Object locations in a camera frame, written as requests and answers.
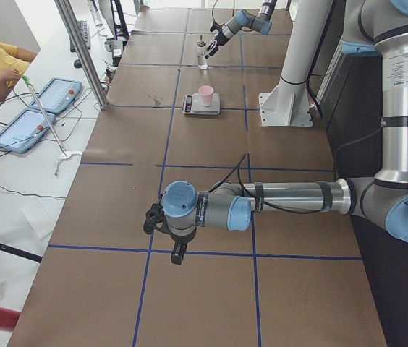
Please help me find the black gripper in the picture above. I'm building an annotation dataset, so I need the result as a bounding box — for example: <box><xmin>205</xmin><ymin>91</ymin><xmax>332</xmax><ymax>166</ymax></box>
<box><xmin>171</xmin><ymin>231</ymin><xmax>196</xmax><ymax>265</ymax></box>
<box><xmin>205</xmin><ymin>30</ymin><xmax>230</xmax><ymax>59</ymax></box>

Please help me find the glass sauce bottle metal spout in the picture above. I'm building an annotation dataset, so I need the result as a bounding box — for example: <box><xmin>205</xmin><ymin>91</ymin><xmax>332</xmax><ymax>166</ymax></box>
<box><xmin>197</xmin><ymin>35</ymin><xmax>208</xmax><ymax>70</ymax></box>

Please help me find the pink paper cup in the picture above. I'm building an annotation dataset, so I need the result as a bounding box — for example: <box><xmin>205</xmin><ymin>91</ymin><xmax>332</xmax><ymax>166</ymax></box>
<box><xmin>198</xmin><ymin>85</ymin><xmax>214</xmax><ymax>107</ymax></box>

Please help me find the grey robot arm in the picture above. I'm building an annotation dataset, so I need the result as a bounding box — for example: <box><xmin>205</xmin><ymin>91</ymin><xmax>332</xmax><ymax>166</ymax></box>
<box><xmin>205</xmin><ymin>0</ymin><xmax>277</xmax><ymax>58</ymax></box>
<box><xmin>143</xmin><ymin>1</ymin><xmax>408</xmax><ymax>264</ymax></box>

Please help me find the digital kitchen scale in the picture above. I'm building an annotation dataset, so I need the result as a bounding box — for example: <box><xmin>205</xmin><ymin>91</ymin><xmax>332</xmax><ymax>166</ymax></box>
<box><xmin>182</xmin><ymin>93</ymin><xmax>221</xmax><ymax>116</ymax></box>

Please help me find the black keyboard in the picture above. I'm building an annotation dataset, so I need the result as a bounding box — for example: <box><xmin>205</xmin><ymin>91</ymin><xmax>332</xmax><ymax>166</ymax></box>
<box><xmin>69</xmin><ymin>20</ymin><xmax>91</xmax><ymax>53</ymax></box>

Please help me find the blue teach pendant far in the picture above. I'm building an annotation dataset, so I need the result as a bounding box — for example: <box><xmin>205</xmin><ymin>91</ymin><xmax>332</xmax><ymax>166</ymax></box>
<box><xmin>37</xmin><ymin>77</ymin><xmax>82</xmax><ymax>115</ymax></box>

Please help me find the blue teach pendant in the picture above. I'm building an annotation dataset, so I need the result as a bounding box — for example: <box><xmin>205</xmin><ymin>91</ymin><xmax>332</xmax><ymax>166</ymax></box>
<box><xmin>37</xmin><ymin>77</ymin><xmax>82</xmax><ymax>115</ymax></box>
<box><xmin>0</xmin><ymin>108</ymin><xmax>48</xmax><ymax>153</ymax></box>

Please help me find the grabber stick green tip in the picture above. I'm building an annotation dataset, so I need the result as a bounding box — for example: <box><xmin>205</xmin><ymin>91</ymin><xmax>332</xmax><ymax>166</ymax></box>
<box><xmin>22</xmin><ymin>75</ymin><xmax>83</xmax><ymax>176</ymax></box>

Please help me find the blue teach pendant near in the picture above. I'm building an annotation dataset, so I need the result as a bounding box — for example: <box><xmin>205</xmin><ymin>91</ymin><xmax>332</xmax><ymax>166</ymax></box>
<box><xmin>0</xmin><ymin>108</ymin><xmax>48</xmax><ymax>153</ymax></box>

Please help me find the black camera cable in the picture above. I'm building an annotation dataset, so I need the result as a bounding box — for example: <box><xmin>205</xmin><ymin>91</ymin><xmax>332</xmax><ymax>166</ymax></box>
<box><xmin>209</xmin><ymin>153</ymin><xmax>328</xmax><ymax>215</ymax></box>
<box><xmin>211</xmin><ymin>0</ymin><xmax>237</xmax><ymax>25</ymax></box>

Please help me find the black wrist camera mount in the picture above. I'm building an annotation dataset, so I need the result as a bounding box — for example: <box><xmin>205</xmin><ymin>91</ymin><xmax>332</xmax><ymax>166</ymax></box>
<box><xmin>143</xmin><ymin>202</ymin><xmax>170</xmax><ymax>235</ymax></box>

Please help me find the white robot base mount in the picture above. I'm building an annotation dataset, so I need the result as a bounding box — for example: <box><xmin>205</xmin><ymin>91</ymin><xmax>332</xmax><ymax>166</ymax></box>
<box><xmin>259</xmin><ymin>0</ymin><xmax>333</xmax><ymax>127</ymax></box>

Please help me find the aluminium frame post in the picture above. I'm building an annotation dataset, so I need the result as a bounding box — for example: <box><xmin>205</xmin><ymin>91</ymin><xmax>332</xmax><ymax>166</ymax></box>
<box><xmin>54</xmin><ymin>0</ymin><xmax>108</xmax><ymax>110</ymax></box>

